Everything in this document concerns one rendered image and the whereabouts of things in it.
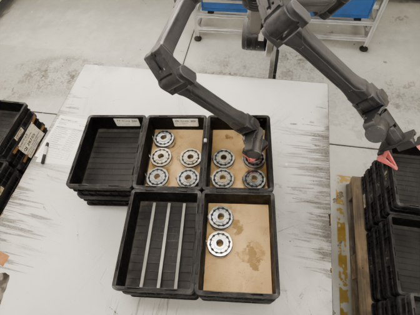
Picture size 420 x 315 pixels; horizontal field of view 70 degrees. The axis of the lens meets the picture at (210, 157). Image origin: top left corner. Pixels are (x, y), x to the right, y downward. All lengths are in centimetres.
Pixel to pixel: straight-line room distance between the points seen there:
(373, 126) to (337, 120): 178
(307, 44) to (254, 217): 74
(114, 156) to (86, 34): 248
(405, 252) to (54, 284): 174
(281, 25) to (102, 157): 108
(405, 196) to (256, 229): 95
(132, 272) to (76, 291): 31
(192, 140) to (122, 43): 224
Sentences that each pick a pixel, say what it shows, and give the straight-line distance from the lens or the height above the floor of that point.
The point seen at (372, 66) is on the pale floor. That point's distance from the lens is 331.
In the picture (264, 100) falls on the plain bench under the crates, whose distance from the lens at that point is 184.
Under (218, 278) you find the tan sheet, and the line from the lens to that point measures 126.
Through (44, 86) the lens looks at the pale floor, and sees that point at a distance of 347.
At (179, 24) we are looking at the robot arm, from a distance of 109.
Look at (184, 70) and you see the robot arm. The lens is 95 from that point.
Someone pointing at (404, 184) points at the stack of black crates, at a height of 49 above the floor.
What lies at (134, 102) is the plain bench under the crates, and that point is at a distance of 193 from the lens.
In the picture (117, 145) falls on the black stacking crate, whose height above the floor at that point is 83.
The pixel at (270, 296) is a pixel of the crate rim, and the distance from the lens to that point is 116.
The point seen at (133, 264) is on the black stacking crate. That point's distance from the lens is 133.
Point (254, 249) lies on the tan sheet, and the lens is 128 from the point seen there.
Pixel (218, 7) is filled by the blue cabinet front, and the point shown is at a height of 36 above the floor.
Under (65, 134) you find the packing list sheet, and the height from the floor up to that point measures 70.
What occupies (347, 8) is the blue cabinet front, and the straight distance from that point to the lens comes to 318.
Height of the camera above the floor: 207
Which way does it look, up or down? 59 degrees down
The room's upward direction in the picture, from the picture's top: 7 degrees counter-clockwise
